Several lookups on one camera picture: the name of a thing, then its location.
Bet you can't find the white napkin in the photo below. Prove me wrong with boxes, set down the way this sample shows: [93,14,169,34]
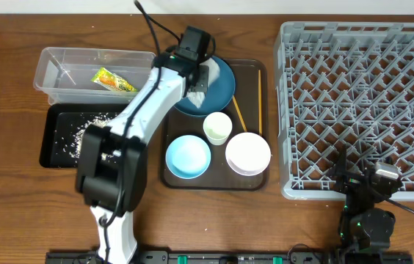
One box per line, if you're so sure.
[186,58,220,109]

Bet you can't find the white paper cup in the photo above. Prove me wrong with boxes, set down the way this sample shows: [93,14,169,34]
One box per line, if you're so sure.
[203,112,233,146]

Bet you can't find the yellow green snack wrapper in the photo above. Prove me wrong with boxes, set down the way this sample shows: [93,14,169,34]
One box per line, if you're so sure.
[91,67,138,92]

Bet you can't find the light blue bowl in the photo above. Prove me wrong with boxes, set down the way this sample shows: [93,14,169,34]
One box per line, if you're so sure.
[165,135,211,180]

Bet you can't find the rice leftovers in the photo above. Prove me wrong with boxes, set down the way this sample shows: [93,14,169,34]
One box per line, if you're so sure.
[53,112,115,165]

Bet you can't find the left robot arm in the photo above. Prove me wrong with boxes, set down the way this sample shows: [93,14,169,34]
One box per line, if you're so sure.
[76,26,219,263]

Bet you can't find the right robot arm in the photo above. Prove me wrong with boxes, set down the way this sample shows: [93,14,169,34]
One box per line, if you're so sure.
[323,148,402,263]

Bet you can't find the grey plastic dishwasher rack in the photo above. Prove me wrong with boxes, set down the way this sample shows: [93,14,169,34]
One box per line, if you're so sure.
[274,22,414,202]

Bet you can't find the dark blue plate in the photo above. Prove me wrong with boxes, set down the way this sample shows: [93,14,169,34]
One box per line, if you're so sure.
[174,56,236,117]

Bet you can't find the dark brown serving tray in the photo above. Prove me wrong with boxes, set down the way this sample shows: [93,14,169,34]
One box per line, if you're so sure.
[160,59,269,191]

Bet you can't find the pink white bowl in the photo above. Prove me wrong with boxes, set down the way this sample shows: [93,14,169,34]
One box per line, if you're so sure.
[225,132,272,177]

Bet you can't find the clear plastic bin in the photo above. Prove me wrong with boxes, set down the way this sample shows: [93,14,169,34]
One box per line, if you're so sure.
[33,47,155,105]

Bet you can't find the black plastic tray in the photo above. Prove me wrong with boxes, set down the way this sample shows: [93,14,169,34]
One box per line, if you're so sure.
[39,103,126,168]

